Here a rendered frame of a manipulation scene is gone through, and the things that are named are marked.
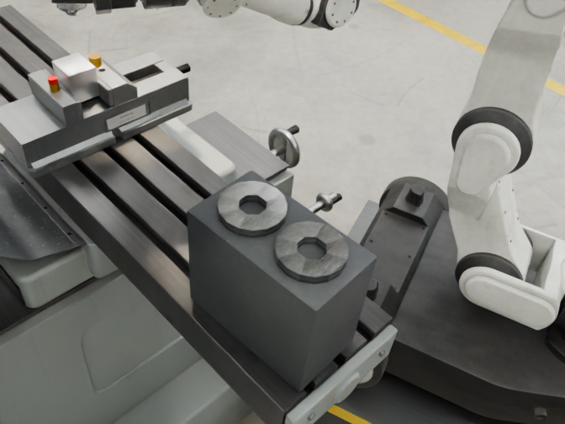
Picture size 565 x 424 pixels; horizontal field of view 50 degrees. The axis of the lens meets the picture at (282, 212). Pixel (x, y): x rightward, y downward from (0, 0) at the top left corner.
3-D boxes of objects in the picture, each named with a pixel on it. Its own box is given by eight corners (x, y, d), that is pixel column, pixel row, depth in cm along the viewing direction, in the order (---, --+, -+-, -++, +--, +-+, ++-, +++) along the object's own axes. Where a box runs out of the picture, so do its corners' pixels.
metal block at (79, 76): (82, 80, 114) (77, 51, 110) (100, 95, 111) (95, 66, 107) (57, 89, 112) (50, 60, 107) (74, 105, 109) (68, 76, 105)
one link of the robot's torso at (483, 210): (534, 262, 144) (548, 76, 116) (517, 323, 131) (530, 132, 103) (467, 250, 151) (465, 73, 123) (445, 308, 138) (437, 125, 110)
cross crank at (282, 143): (278, 147, 175) (282, 113, 166) (308, 169, 169) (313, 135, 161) (236, 170, 166) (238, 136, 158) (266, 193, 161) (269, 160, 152)
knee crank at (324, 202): (331, 193, 176) (335, 177, 172) (346, 204, 173) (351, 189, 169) (277, 228, 165) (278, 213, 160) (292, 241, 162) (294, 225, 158)
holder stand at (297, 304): (246, 256, 98) (252, 161, 84) (354, 340, 89) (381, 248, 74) (189, 298, 91) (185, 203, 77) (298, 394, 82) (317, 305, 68)
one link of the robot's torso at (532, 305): (557, 277, 144) (580, 239, 135) (542, 340, 131) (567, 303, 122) (472, 243, 149) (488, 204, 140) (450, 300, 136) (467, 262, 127)
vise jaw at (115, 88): (102, 67, 120) (100, 49, 117) (138, 97, 114) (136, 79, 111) (75, 77, 117) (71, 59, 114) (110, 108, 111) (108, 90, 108)
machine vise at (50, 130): (152, 76, 131) (149, 29, 124) (194, 108, 124) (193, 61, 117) (-7, 136, 113) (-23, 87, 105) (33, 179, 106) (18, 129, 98)
